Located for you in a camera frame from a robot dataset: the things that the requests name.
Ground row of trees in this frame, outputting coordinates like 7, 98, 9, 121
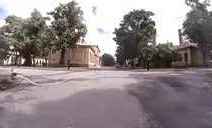
0, 8, 52, 67

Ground round distant tree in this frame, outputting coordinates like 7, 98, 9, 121
101, 52, 116, 67

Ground large tree by post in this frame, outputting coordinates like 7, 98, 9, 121
46, 0, 89, 66

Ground yellow brick building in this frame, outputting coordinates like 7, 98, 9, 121
48, 42, 102, 68

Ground grey asphalt road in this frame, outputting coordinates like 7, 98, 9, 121
0, 65, 212, 128

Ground small brick building with chimney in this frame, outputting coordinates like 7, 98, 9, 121
171, 28, 208, 69

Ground grass patch with kerb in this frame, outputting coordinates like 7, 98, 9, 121
0, 70, 18, 93

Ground tall dark tree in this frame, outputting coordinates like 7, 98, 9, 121
112, 8, 158, 69

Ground group of dark trees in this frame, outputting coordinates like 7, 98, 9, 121
181, 0, 212, 68

